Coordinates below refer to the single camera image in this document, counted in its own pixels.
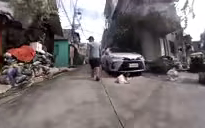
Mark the person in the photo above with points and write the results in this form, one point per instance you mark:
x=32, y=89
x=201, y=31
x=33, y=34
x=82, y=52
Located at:
x=94, y=53

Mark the white car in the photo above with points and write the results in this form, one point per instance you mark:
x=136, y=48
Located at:
x=123, y=60

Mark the white bag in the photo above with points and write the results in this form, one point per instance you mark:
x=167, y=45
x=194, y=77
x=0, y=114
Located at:
x=172, y=74
x=122, y=79

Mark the utility pole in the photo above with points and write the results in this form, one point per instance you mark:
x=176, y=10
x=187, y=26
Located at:
x=73, y=30

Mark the grey concrete road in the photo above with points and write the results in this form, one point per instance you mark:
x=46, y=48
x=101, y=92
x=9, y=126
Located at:
x=56, y=100

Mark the grey concrete building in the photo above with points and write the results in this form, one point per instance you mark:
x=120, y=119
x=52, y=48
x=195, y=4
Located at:
x=143, y=20

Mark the pile of rubbish bags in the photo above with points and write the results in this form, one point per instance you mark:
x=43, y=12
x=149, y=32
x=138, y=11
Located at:
x=26, y=68

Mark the motorcycle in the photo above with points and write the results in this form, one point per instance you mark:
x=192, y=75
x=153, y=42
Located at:
x=198, y=62

